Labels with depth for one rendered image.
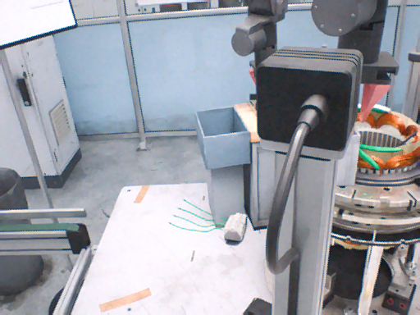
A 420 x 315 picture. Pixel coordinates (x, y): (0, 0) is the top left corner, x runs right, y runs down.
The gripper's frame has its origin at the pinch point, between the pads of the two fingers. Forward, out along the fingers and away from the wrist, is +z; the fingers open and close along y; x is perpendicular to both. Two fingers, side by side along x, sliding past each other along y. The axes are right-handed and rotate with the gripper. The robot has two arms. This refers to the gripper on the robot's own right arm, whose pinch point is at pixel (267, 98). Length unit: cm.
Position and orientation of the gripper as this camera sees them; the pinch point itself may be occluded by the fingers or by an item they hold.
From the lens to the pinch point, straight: 102.5
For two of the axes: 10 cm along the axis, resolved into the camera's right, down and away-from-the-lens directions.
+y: 1.6, 5.2, -8.4
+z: 1.1, 8.4, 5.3
